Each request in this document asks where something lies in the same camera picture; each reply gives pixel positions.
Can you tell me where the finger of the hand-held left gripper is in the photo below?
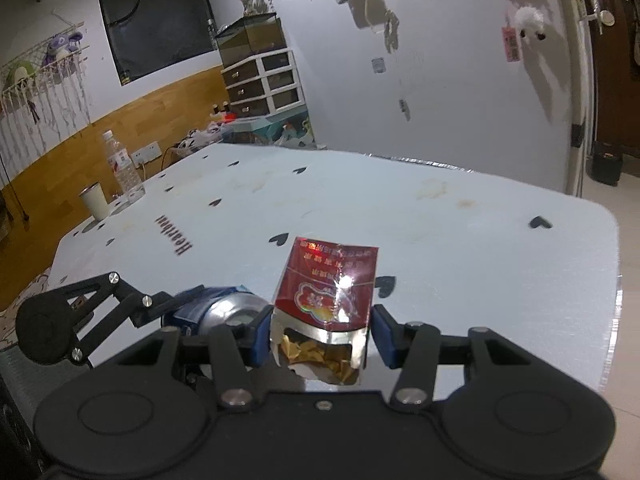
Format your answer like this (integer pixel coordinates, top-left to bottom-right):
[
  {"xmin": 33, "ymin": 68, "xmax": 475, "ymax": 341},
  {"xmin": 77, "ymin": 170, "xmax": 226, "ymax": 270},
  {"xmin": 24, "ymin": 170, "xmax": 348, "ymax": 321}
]
[{"xmin": 47, "ymin": 271, "xmax": 176, "ymax": 362}]

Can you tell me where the blue silver snack bag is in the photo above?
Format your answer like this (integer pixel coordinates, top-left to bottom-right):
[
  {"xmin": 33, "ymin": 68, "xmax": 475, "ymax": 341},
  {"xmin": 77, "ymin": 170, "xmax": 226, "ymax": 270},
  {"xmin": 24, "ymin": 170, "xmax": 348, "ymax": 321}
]
[{"xmin": 162, "ymin": 285, "xmax": 274, "ymax": 342}]

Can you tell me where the white drawer cabinet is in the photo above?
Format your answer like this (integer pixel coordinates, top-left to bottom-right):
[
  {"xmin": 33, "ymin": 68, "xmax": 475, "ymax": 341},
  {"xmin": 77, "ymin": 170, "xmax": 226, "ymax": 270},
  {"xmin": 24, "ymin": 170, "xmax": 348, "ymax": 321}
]
[{"xmin": 219, "ymin": 47, "xmax": 307, "ymax": 121}]

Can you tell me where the glass tank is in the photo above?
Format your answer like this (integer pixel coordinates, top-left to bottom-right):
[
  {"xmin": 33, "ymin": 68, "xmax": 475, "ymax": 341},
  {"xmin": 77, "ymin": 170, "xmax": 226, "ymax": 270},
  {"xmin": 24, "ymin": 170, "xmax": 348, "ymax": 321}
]
[{"xmin": 213, "ymin": 12, "xmax": 289, "ymax": 69}]

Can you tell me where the green plush toy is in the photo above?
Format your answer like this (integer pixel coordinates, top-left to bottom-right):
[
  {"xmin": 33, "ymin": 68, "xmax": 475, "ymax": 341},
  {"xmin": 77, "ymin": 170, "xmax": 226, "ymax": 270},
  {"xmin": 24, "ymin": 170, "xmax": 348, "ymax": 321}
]
[{"xmin": 4, "ymin": 59, "xmax": 37, "ymax": 92}]

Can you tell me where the white sheep plush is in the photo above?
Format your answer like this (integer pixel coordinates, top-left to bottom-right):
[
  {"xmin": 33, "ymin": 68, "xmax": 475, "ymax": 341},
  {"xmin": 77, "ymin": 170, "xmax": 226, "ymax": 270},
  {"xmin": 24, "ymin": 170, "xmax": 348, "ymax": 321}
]
[{"xmin": 514, "ymin": 5, "xmax": 547, "ymax": 41}]

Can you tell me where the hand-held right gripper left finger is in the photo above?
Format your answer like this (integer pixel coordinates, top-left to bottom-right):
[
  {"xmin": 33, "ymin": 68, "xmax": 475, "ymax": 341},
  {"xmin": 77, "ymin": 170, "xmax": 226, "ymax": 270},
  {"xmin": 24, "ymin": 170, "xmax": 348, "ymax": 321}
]
[{"xmin": 112, "ymin": 304, "xmax": 275, "ymax": 408}]

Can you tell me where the purple plush toy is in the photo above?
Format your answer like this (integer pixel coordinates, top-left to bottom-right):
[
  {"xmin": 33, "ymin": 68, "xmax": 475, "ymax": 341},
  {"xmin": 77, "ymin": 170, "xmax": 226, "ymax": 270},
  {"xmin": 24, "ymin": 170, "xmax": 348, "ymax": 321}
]
[{"xmin": 42, "ymin": 29, "xmax": 84, "ymax": 66}]

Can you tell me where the light blue heart-print table cover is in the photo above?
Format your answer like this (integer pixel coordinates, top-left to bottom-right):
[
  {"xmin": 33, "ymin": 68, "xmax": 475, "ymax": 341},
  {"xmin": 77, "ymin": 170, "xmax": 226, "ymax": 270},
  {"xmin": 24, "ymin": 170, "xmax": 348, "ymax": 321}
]
[{"xmin": 47, "ymin": 142, "xmax": 624, "ymax": 397}]

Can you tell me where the white cup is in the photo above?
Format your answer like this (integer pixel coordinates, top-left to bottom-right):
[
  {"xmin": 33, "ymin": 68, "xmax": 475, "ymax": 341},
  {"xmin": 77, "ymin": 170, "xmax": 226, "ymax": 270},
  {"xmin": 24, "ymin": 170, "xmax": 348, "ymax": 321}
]
[{"xmin": 78, "ymin": 183, "xmax": 110, "ymax": 221}]

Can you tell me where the white wall socket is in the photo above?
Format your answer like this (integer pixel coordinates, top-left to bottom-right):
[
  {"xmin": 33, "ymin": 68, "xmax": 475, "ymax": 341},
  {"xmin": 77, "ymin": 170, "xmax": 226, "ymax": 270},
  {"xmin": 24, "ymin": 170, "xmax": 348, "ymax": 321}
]
[{"xmin": 130, "ymin": 142, "xmax": 162, "ymax": 164}]

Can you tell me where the clear water bottle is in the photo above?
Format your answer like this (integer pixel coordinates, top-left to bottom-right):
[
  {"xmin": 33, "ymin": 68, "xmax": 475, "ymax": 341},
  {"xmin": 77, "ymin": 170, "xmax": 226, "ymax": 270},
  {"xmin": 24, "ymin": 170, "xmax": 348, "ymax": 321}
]
[{"xmin": 102, "ymin": 129, "xmax": 147, "ymax": 202}]

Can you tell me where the white refrigerator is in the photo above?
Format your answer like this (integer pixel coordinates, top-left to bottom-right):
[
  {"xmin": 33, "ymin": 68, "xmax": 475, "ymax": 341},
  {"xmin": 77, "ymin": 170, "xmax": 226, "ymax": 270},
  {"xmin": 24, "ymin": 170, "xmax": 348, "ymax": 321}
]
[{"xmin": 564, "ymin": 0, "xmax": 602, "ymax": 197}]

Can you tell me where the white wire wall rack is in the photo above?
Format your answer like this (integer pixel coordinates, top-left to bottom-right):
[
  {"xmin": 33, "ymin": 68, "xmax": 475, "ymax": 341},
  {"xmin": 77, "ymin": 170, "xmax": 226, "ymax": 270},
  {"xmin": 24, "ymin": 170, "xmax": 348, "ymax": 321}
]
[{"xmin": 0, "ymin": 22, "xmax": 92, "ymax": 128}]

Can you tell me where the red foil packet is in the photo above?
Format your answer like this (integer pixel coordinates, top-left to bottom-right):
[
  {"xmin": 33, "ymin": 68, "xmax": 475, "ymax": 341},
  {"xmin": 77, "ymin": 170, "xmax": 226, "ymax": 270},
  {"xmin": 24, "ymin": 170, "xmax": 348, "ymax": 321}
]
[{"xmin": 272, "ymin": 235, "xmax": 380, "ymax": 387}]

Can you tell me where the black wall poster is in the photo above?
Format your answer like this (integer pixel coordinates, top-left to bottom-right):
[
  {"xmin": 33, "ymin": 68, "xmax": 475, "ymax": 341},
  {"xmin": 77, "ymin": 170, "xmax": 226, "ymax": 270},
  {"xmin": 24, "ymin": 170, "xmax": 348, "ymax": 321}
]
[{"xmin": 94, "ymin": 0, "xmax": 224, "ymax": 87}]

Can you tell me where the pink hanging tag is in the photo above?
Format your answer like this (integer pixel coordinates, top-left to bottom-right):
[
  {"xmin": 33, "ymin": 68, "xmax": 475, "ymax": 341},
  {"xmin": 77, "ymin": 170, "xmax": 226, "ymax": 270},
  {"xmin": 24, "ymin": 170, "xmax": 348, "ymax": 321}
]
[{"xmin": 501, "ymin": 24, "xmax": 521, "ymax": 64}]

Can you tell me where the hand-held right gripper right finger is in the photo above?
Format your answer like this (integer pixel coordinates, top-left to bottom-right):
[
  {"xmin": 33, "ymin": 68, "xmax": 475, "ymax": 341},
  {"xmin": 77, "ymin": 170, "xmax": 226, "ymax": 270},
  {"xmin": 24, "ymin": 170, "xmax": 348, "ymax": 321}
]
[{"xmin": 372, "ymin": 304, "xmax": 536, "ymax": 411}]

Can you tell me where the brown wooden door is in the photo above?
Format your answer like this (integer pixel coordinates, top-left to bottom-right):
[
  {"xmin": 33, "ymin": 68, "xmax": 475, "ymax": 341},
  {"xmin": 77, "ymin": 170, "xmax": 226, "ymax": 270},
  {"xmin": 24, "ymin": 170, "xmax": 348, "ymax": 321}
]
[{"xmin": 584, "ymin": 0, "xmax": 640, "ymax": 182}]

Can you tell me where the black box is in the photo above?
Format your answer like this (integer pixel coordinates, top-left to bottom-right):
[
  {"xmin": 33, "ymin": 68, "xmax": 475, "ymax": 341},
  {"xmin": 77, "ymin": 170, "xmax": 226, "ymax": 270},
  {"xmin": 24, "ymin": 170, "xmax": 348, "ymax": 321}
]
[{"xmin": 585, "ymin": 139, "xmax": 625, "ymax": 188}]

